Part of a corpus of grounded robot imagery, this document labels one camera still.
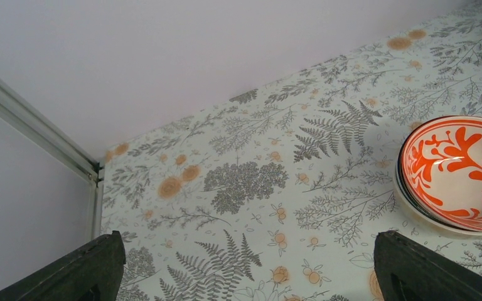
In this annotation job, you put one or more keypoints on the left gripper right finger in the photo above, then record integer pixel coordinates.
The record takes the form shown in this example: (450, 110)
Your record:
(406, 270)

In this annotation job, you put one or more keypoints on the floral table mat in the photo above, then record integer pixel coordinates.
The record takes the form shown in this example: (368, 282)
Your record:
(279, 193)

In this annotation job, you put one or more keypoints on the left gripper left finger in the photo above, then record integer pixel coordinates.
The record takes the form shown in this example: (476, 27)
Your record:
(91, 272)

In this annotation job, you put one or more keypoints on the beige patterned bowl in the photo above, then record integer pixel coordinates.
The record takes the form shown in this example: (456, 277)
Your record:
(422, 220)

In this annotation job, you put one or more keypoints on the aluminium corner frame post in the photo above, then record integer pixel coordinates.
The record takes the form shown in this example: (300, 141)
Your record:
(30, 122)

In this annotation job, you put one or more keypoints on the red white patterned bowl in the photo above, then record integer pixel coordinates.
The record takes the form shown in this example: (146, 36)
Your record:
(440, 165)

